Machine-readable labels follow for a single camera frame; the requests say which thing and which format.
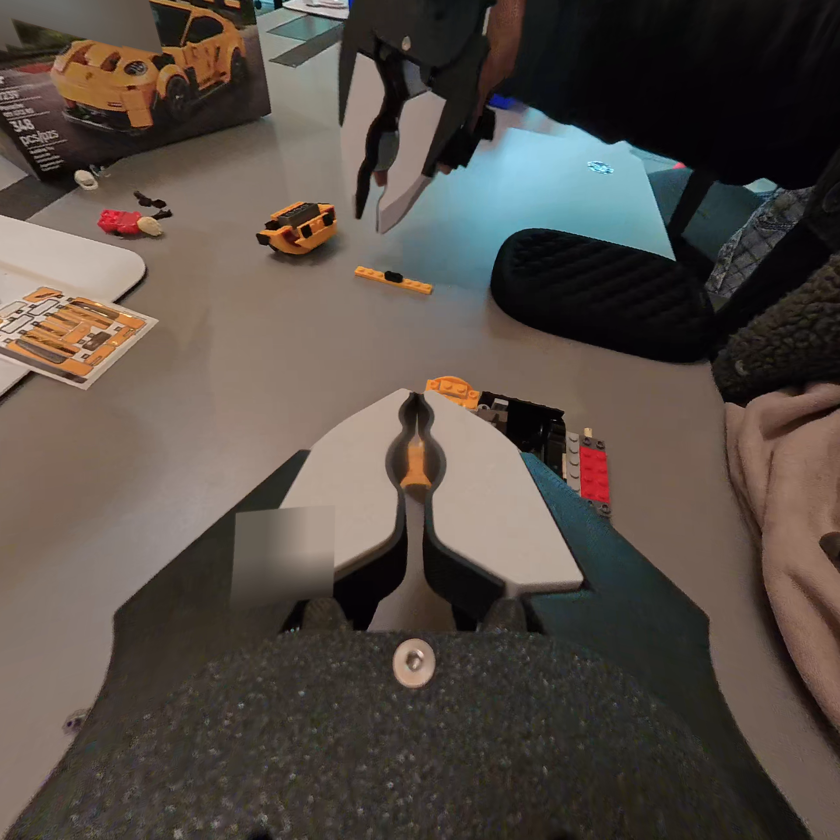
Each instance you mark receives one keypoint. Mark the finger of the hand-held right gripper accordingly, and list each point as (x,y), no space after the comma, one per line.
(417,151)
(361,124)

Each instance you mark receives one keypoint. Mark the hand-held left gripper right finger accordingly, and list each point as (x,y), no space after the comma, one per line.
(492,512)

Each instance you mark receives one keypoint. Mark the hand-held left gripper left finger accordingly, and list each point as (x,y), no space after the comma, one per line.
(348,472)

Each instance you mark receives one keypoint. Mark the small orange lego piece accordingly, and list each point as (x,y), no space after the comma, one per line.
(417,469)

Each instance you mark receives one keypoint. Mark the black orange lego car chassis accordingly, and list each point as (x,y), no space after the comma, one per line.
(594,472)

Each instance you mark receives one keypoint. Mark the person's right forearm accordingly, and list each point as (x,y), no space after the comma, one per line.
(656,79)

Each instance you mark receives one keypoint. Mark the orange lego car rear section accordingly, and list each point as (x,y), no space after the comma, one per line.
(298,229)

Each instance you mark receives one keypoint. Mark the orange lego plate black clip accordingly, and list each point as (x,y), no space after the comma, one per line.
(410,284)

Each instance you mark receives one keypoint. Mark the lego set box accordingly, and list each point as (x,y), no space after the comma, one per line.
(131,92)

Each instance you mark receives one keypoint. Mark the red lego piece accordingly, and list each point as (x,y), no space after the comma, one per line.
(118,222)

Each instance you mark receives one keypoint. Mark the small white lego piece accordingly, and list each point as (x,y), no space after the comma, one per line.
(85,179)

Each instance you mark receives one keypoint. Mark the person's right hand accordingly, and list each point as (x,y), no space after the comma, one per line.
(505,46)

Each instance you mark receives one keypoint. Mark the grey laptop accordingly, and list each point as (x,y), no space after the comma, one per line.
(558,197)

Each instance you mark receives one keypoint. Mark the orange sticker sheet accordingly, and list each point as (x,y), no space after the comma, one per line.
(65,334)

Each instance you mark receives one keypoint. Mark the small clear plastic piece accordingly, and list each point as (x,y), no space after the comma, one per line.
(73,723)

